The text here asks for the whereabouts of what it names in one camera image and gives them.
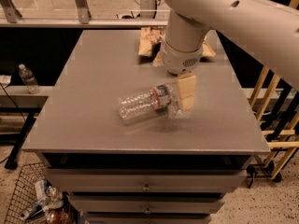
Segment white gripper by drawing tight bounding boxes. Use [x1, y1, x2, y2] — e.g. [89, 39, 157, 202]
[161, 39, 203, 110]

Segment clear plastic water bottle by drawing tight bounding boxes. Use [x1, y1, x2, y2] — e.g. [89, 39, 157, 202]
[118, 83, 183, 120]

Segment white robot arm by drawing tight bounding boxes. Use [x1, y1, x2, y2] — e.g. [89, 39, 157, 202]
[161, 0, 299, 90]

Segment small water bottle on bench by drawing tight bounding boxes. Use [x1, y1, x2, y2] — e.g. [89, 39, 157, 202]
[19, 64, 40, 94]

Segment brown snack bag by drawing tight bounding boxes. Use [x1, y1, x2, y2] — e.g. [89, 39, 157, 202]
[138, 27, 216, 66]

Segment grey drawer cabinet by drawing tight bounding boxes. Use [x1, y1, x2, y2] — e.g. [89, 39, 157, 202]
[24, 30, 269, 224]

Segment grey side bench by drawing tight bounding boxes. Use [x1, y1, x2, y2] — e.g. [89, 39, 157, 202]
[0, 86, 52, 170]

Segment bottles in basket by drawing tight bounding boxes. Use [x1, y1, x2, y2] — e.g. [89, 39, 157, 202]
[19, 179, 70, 224]

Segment metal railing frame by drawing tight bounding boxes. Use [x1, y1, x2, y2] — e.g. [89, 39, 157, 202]
[0, 0, 169, 28]

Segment wire basket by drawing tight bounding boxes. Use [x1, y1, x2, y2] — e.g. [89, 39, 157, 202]
[4, 162, 47, 224]

